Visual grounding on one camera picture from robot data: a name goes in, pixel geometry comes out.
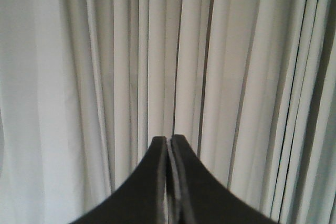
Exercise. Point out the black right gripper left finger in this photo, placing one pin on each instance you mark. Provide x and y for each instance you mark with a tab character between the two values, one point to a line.
140	199

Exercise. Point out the light grey pleated curtain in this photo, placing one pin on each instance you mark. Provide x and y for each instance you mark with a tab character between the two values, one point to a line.
250	83

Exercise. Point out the white sheer curtain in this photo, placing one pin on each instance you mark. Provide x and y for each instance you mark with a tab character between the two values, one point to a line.
41	139

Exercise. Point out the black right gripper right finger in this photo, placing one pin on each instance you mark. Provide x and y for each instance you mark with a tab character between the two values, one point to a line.
200	197

